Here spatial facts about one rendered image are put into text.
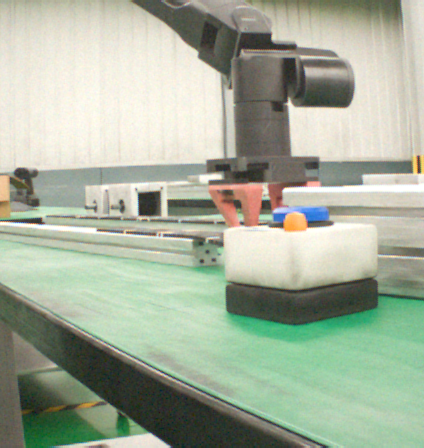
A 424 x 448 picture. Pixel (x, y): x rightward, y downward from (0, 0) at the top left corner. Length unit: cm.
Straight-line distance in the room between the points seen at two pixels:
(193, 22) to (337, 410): 62
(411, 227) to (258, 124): 25
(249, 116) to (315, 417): 51
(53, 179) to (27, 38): 228
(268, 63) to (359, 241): 30
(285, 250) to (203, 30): 41
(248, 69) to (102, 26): 1175
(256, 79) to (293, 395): 49
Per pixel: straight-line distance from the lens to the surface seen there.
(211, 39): 89
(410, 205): 58
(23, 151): 1186
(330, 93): 81
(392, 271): 60
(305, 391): 35
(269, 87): 78
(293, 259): 50
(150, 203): 171
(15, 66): 1197
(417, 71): 914
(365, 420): 30
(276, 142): 78
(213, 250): 90
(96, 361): 50
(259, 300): 53
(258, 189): 76
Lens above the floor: 87
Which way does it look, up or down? 3 degrees down
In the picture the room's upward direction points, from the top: 2 degrees counter-clockwise
